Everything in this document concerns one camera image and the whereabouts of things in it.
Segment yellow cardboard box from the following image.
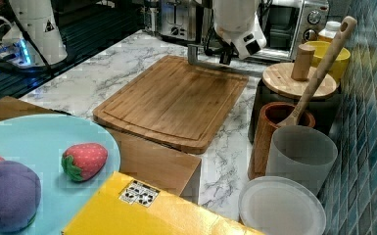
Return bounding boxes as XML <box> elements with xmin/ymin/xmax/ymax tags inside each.
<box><xmin>62</xmin><ymin>172</ymin><xmax>264</xmax><ymax>235</ymax></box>

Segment light blue plate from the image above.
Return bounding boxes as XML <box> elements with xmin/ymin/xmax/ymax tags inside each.
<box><xmin>0</xmin><ymin>114</ymin><xmax>120</xmax><ymax>235</ymax></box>

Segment bamboo cutting board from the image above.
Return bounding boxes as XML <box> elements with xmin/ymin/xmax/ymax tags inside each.
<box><xmin>93</xmin><ymin>56</ymin><xmax>248</xmax><ymax>154</ymax></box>

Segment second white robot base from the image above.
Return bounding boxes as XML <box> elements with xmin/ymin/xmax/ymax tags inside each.
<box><xmin>3</xmin><ymin>0</ymin><xmax>68</xmax><ymax>69</ymax></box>

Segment red toy strawberry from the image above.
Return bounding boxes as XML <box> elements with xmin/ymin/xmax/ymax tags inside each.
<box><xmin>61</xmin><ymin>143</ymin><xmax>108</xmax><ymax>182</ymax></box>

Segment stainless toaster oven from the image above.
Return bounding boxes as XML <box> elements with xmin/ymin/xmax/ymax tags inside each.
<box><xmin>209</xmin><ymin>0</ymin><xmax>330</xmax><ymax>63</ymax></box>

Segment silver oven door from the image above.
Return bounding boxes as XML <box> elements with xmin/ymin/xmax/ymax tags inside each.
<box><xmin>187</xmin><ymin>44</ymin><xmax>293</xmax><ymax>77</ymax></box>

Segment brown wooden utensil holder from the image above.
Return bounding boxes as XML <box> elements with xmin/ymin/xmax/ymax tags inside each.
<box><xmin>248</xmin><ymin>101</ymin><xmax>316</xmax><ymax>181</ymax></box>

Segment wooden spoon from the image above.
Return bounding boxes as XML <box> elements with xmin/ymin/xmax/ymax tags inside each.
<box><xmin>278</xmin><ymin>16</ymin><xmax>357</xmax><ymax>126</ymax></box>

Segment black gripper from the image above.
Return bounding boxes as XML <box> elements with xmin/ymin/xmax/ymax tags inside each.
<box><xmin>219</xmin><ymin>44</ymin><xmax>236</xmax><ymax>65</ymax></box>

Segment white round plate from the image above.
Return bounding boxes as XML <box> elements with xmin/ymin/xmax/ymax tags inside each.
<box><xmin>238</xmin><ymin>176</ymin><xmax>326</xmax><ymax>235</ymax></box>

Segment yellow ceramic pot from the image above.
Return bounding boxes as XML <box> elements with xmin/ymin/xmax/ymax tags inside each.
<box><xmin>304</xmin><ymin>40</ymin><xmax>352</xmax><ymax>84</ymax></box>

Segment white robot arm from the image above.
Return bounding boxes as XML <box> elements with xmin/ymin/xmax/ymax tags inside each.
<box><xmin>212</xmin><ymin>0</ymin><xmax>266</xmax><ymax>65</ymax></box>

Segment silver toaster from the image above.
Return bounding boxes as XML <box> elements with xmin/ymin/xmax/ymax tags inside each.
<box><xmin>143</xmin><ymin>0</ymin><xmax>204</xmax><ymax>42</ymax></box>

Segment brown wooden box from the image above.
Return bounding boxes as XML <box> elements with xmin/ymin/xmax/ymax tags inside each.
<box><xmin>0</xmin><ymin>95</ymin><xmax>203</xmax><ymax>205</ymax></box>

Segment white capped bottle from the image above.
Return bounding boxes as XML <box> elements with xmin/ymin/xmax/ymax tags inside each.
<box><xmin>317</xmin><ymin>21</ymin><xmax>341</xmax><ymax>42</ymax></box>

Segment black canister with wooden lid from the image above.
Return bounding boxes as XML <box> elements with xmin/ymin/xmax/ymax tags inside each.
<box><xmin>248</xmin><ymin>41</ymin><xmax>351</xmax><ymax>142</ymax></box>

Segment purple toy fruit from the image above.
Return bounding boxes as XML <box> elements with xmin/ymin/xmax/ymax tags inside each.
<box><xmin>0</xmin><ymin>161</ymin><xmax>41</xmax><ymax>232</ymax></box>

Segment frosted white plastic cup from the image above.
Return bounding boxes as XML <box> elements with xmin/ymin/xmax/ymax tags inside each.
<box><xmin>265</xmin><ymin>125</ymin><xmax>338</xmax><ymax>195</ymax></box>

